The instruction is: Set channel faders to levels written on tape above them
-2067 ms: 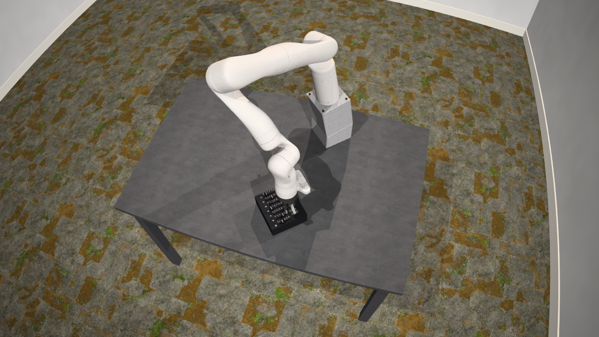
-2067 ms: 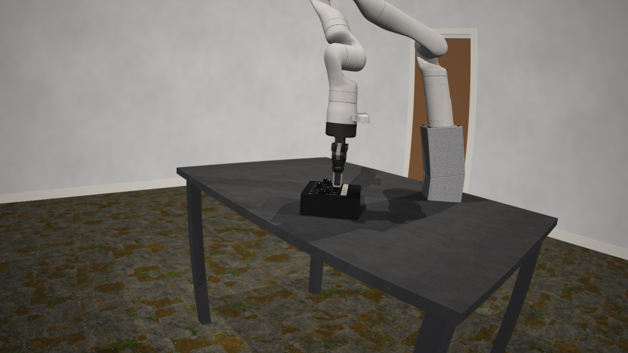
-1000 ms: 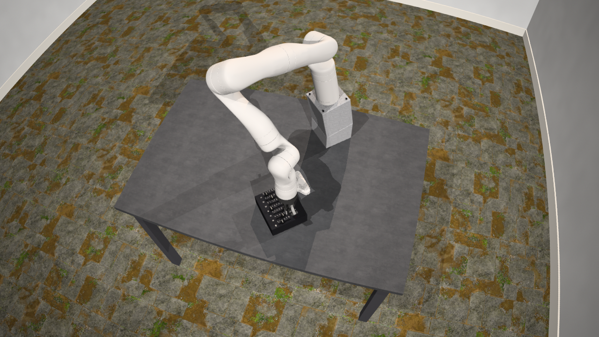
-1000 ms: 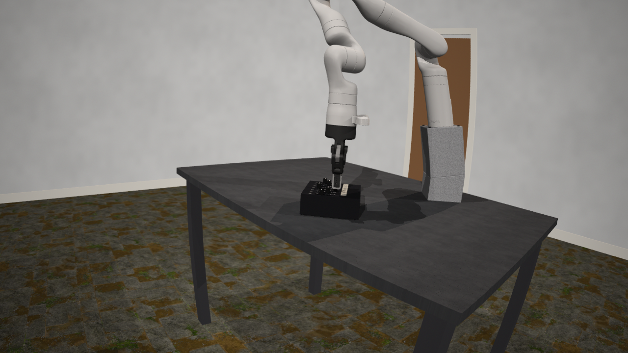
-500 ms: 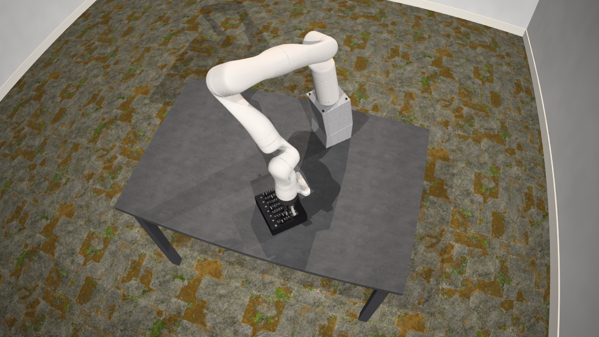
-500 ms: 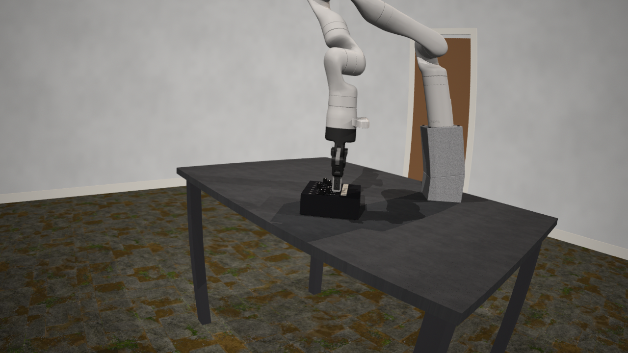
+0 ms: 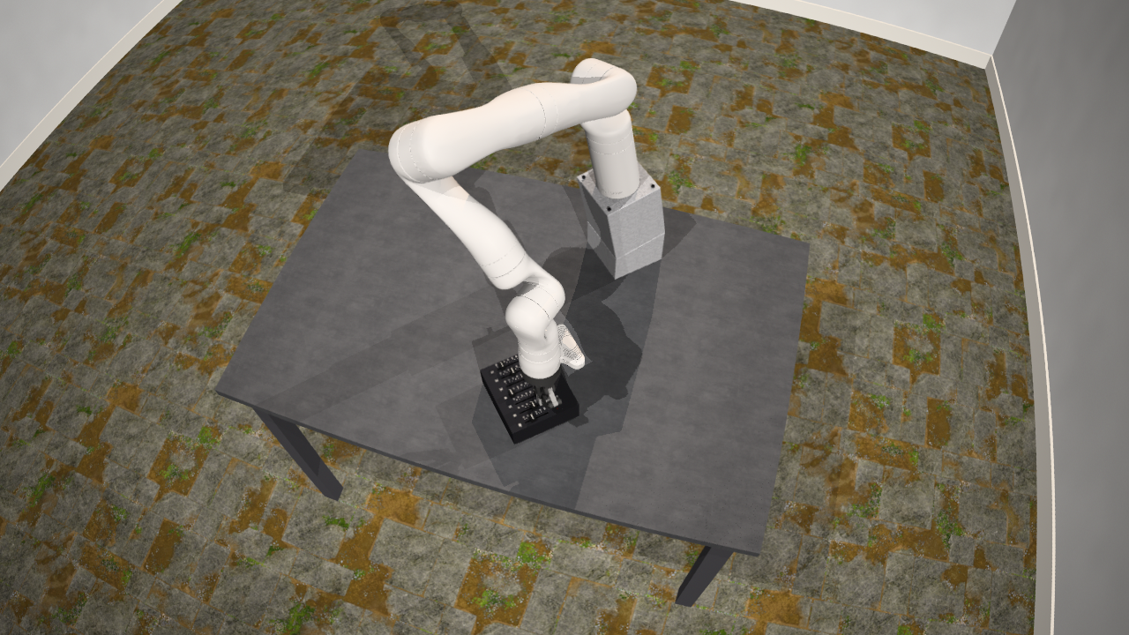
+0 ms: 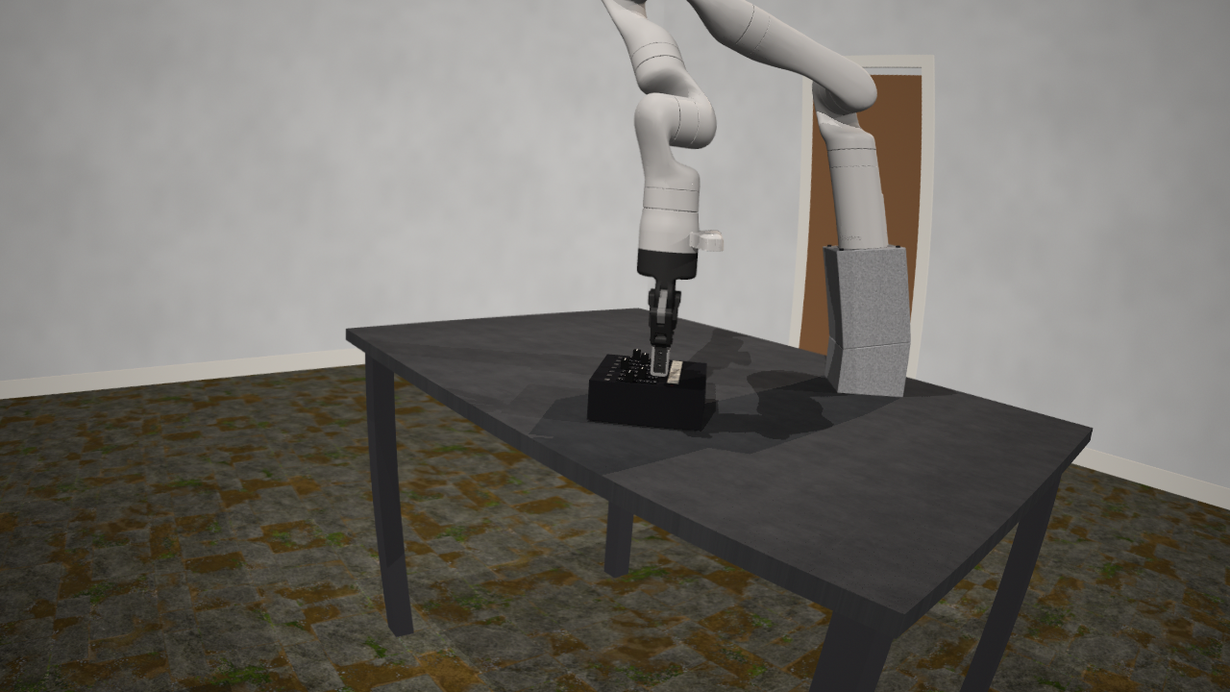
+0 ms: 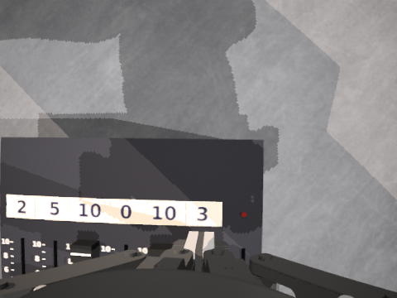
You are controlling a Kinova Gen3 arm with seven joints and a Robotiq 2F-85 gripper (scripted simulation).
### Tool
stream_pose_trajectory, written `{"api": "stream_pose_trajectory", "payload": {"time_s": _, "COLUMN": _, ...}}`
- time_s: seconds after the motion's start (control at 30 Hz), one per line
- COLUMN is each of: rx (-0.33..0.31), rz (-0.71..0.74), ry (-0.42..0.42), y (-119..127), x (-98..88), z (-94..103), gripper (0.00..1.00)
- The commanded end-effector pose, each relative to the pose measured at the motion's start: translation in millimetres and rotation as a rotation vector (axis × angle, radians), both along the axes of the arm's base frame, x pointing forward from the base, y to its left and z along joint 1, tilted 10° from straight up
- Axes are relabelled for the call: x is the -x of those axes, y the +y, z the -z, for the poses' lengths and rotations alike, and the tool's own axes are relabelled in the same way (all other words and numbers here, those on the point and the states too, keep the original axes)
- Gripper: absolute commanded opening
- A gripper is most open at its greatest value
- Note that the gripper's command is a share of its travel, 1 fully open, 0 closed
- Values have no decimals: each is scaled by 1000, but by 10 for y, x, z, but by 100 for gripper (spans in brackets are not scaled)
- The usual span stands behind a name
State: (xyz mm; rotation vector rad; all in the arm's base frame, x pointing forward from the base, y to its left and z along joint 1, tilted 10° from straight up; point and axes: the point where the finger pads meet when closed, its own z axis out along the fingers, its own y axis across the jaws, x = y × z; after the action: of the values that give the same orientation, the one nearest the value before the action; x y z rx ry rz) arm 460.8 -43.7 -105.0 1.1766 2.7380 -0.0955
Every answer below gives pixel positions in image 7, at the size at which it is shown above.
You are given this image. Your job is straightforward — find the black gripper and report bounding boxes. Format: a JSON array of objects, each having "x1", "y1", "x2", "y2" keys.
[{"x1": 520, "y1": 364, "x2": 562, "y2": 409}]

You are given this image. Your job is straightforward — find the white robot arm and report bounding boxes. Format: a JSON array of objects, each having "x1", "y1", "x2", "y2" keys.
[{"x1": 388, "y1": 58, "x2": 639, "y2": 379}]

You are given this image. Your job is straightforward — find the dark grey lighting desk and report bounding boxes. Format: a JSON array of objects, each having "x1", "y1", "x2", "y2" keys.
[{"x1": 480, "y1": 355, "x2": 579, "y2": 444}]

